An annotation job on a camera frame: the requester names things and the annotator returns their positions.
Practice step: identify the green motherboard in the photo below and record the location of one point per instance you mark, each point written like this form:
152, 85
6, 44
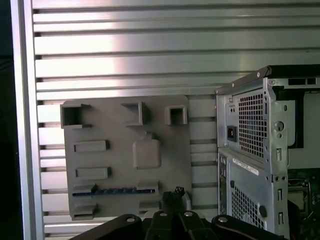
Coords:
314, 225

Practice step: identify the silver CPU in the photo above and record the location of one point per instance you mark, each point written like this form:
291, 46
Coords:
296, 202

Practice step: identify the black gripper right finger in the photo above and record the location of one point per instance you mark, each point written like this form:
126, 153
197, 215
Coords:
192, 225

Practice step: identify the blue RAM stick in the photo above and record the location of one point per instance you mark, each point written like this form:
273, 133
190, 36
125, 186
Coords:
112, 192

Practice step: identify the metal CPU socket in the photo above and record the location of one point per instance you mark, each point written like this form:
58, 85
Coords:
307, 200

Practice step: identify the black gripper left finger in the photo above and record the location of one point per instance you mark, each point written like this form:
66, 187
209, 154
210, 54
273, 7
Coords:
160, 225

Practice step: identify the black PC case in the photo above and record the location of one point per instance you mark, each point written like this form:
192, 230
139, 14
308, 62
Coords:
250, 175

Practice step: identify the grey parts rack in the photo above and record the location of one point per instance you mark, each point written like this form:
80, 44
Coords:
120, 155

